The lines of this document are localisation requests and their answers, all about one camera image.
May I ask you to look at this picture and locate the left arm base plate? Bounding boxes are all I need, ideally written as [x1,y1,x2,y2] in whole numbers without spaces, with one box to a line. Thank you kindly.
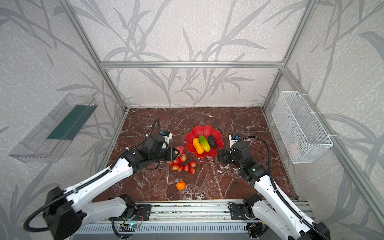
[120,204,152,221]

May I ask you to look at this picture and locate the aluminium frame crossbar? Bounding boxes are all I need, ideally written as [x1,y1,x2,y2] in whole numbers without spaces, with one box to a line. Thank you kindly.
[100,62,283,69]

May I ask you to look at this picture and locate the yellow fake fruit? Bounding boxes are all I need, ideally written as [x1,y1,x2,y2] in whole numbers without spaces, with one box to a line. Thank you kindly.
[193,138,205,155]

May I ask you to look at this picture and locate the green yellow fake cucumber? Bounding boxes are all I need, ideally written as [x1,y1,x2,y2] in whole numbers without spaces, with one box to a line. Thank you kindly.
[199,135,211,152]

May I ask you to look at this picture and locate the black fake avocado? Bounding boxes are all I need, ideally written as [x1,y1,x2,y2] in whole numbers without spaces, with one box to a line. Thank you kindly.
[208,135,217,149]

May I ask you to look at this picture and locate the clear acrylic wall shelf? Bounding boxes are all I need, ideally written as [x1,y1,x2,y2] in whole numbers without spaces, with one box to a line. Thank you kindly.
[9,94,98,163]

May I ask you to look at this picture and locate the red flower-shaped fruit bowl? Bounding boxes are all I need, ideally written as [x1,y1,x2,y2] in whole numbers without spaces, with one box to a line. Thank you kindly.
[185,125,224,159]

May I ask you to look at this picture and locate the white wire mesh basket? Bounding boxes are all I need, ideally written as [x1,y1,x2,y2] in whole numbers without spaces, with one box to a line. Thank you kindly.
[272,91,334,164]

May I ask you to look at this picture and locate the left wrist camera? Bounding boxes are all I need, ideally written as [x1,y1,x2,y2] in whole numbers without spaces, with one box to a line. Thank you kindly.
[161,131,173,144]

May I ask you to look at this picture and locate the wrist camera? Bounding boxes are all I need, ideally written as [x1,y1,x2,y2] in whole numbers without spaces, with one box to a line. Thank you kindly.
[161,131,173,144]
[229,134,240,149]

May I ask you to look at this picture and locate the orange fake tangerine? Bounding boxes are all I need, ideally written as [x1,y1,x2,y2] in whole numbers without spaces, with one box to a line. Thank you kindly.
[176,181,186,191]

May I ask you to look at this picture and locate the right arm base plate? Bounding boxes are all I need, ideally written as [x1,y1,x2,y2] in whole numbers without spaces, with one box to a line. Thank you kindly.
[227,202,256,221]

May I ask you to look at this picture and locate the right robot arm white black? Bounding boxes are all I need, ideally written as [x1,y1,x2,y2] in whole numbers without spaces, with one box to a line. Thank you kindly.
[218,141,331,240]

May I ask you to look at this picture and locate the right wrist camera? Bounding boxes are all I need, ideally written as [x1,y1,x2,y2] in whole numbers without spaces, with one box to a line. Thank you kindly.
[229,134,240,149]

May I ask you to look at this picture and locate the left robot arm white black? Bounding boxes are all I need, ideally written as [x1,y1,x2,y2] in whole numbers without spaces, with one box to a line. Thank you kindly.
[23,131,180,240]

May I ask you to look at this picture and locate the aluminium front rail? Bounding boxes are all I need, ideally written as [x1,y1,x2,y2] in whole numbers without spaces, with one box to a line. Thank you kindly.
[61,199,317,224]

